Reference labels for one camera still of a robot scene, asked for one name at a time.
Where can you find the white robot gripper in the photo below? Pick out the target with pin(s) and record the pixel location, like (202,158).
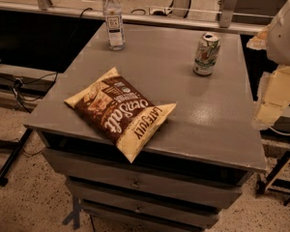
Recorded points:
(284,38)

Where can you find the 7up soda can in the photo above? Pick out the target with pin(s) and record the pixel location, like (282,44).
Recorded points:
(206,53)

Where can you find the brown sea salt chip bag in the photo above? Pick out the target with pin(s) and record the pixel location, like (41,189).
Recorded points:
(120,111)

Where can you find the clear plastic water bottle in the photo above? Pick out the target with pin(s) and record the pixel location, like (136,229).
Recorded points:
(112,12)

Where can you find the black floor stand leg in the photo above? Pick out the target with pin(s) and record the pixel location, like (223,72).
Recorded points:
(13,156)

